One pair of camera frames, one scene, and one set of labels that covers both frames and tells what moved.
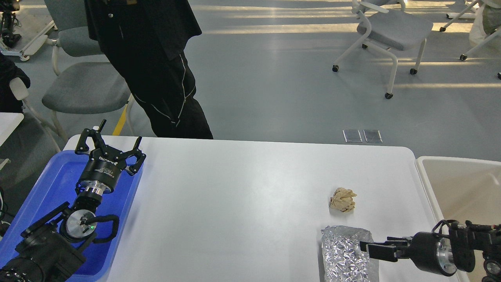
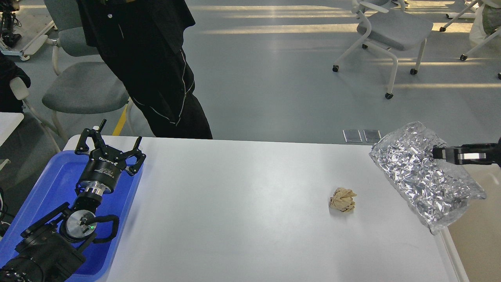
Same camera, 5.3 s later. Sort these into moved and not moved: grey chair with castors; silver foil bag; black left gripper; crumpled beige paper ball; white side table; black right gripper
Moved: black right gripper; silver foil bag
Not moved: crumpled beige paper ball; white side table; black left gripper; grey chair with castors
